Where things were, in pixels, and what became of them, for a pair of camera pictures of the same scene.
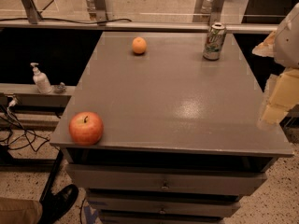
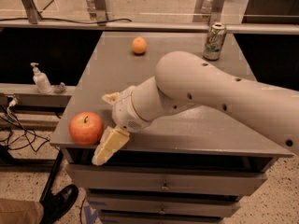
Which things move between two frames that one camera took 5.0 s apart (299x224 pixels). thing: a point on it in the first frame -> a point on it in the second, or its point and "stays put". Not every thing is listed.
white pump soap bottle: [41, 79] stays put
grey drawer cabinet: [182, 134] stays put
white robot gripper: [288, 42] -> [123, 109]
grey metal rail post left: [32, 11] stays put
